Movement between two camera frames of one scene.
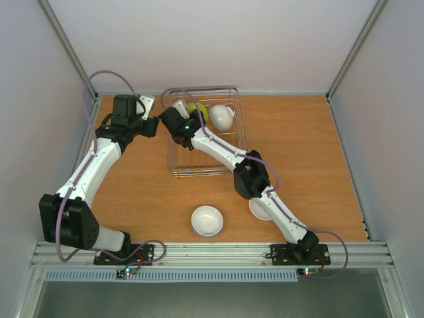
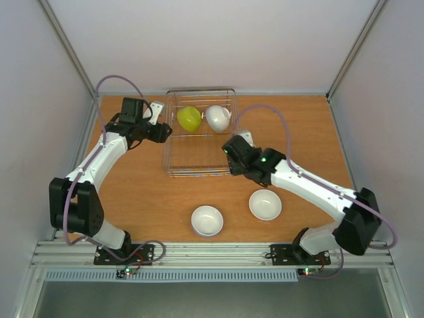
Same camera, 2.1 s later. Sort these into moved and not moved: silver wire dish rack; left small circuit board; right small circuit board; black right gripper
Moved: black right gripper
Not moved: right small circuit board; left small circuit board; silver wire dish rack
